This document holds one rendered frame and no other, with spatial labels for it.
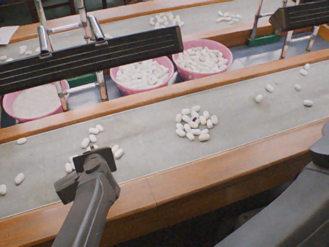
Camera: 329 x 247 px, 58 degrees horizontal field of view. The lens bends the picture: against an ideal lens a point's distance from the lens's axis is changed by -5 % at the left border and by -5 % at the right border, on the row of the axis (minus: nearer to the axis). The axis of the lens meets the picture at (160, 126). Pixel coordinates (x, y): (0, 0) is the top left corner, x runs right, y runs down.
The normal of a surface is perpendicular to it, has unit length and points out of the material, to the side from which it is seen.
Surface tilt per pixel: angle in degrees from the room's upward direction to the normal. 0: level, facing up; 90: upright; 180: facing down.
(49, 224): 0
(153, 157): 0
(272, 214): 42
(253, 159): 0
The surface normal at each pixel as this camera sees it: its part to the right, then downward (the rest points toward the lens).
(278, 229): -0.40, -0.87
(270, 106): 0.00, -0.68
